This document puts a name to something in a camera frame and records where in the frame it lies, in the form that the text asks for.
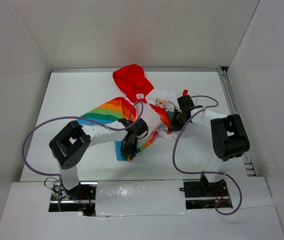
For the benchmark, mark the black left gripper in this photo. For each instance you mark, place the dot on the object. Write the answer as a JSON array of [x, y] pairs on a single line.
[[132, 151]]

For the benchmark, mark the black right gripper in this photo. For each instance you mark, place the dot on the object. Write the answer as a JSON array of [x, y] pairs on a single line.
[[174, 126]]

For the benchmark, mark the rainbow white red kids jacket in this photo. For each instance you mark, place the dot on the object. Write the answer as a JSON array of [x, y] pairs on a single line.
[[156, 105]]

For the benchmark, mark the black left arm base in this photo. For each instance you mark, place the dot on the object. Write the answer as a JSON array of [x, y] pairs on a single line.
[[79, 199]]

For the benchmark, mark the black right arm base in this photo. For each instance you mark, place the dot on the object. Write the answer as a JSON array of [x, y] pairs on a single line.
[[201, 194]]

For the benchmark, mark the silver taped front panel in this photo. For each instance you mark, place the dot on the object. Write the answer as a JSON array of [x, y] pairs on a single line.
[[139, 198]]

